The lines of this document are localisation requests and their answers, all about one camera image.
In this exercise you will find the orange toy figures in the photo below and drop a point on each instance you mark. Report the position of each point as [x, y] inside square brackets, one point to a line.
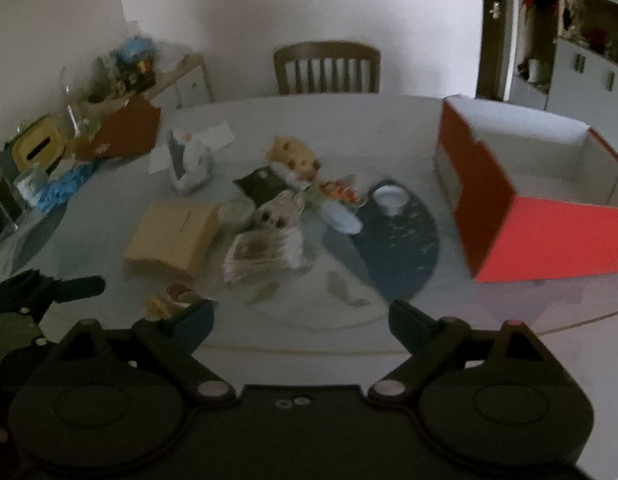
[344, 191]

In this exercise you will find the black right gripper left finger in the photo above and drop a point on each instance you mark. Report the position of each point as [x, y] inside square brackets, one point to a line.
[186, 330]

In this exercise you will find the white paper sheet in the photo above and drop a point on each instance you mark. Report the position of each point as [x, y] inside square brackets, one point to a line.
[216, 138]

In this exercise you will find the blue globe toy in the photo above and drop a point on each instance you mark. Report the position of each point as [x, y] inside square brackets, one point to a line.
[137, 53]

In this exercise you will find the small white cup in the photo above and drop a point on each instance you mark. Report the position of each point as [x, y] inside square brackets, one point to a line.
[391, 199]

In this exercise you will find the yellow tissue box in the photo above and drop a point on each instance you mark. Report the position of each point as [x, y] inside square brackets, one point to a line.
[42, 143]

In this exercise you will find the black snack packet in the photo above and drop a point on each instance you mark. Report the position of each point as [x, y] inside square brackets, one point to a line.
[262, 185]

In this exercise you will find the red shoe box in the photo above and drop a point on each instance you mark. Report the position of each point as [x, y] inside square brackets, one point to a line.
[534, 196]

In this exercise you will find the cotton swab pack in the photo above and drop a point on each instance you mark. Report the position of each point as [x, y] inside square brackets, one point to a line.
[263, 251]

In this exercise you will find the brown spotted plush toy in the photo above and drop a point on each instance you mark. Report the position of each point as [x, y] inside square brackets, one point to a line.
[296, 156]

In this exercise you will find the dark wooden chair far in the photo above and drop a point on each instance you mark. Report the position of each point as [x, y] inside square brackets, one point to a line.
[318, 67]

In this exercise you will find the dark blue oval mat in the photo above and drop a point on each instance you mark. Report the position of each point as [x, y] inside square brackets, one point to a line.
[400, 253]

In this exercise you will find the blue cloth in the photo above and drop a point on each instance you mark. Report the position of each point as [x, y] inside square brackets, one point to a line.
[58, 192]

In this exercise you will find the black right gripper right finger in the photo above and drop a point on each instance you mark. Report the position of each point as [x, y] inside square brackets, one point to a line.
[440, 341]

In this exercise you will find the dark red paper bag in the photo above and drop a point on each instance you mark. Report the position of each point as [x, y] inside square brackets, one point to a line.
[128, 133]

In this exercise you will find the white wall cabinet unit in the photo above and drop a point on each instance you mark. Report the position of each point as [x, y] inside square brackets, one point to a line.
[566, 61]

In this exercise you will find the white green tube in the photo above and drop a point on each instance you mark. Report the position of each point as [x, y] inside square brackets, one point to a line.
[336, 215]

